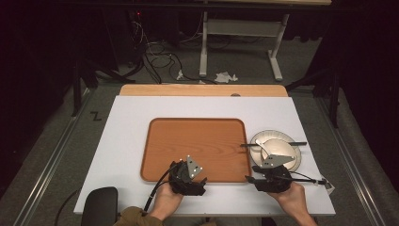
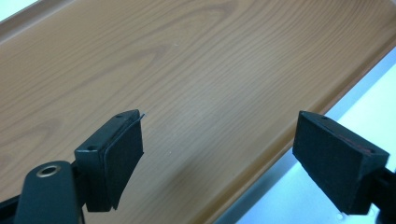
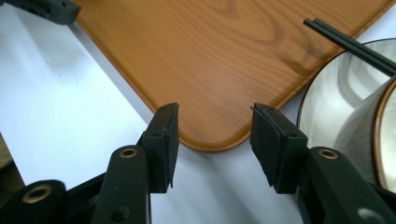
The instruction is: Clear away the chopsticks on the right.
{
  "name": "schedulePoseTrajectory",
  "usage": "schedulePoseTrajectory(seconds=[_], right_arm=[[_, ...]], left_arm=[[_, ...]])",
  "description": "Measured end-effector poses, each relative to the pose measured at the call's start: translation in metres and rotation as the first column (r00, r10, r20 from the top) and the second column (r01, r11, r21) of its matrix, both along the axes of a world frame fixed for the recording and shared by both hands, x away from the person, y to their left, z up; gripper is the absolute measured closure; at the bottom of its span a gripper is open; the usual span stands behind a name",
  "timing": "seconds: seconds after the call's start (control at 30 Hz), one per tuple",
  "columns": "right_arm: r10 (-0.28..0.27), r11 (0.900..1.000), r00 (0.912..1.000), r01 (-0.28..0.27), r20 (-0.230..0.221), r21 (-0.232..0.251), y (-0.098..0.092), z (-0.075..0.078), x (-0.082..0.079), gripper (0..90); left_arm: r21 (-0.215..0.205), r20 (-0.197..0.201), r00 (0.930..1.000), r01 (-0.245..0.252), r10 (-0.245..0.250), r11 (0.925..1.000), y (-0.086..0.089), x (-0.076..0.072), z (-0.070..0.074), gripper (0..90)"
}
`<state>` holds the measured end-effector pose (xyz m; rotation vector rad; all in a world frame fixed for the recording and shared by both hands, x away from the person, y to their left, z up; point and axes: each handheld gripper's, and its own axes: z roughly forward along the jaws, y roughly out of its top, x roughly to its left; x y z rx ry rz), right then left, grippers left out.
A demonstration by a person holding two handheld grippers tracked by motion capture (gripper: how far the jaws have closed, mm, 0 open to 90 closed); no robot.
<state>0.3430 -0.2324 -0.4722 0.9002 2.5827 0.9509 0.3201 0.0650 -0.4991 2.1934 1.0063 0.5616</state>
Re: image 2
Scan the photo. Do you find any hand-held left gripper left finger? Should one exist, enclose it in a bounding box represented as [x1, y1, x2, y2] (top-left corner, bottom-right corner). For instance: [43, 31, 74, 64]
[74, 108, 147, 213]

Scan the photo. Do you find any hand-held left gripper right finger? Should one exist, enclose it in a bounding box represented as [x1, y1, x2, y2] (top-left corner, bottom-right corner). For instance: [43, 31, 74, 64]
[291, 110, 390, 217]

